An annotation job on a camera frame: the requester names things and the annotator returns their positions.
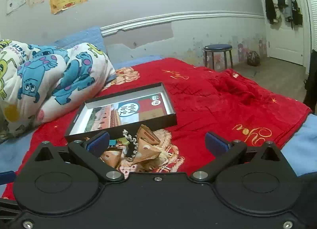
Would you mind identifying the cartoon print blanket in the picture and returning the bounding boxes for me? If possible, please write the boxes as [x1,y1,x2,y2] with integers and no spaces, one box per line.
[0,38,117,143]

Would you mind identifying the white wall moulding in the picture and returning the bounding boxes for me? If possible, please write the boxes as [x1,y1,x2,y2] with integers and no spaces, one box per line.
[100,11,265,37]

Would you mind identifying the blue round stool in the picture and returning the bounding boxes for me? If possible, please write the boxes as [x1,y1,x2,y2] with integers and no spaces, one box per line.
[203,44,234,70]

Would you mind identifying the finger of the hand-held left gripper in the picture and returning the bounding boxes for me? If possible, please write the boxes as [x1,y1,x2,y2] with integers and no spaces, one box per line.
[0,170,17,183]

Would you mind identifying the white wall certificate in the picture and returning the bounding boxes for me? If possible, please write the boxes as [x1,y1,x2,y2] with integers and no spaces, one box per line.
[5,0,27,16]

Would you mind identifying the cartoon wall stickers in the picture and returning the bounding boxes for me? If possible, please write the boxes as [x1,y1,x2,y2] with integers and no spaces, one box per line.
[233,36,270,57]

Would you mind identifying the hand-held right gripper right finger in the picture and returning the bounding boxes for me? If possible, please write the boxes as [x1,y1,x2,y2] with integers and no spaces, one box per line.
[190,131,283,183]

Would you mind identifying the blue pillow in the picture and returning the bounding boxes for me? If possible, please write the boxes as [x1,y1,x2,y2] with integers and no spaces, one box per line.
[51,26,106,53]

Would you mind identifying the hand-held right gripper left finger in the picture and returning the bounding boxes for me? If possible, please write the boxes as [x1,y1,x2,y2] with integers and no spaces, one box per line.
[34,131,124,183]

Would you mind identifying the white louvered closet door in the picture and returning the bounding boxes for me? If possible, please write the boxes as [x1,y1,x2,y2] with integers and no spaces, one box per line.
[303,0,317,53]

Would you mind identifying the red blanket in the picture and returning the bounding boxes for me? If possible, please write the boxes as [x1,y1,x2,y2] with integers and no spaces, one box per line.
[2,57,312,200]

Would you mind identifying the patterned ball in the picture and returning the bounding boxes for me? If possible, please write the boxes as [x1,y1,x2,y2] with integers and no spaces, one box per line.
[247,50,261,66]

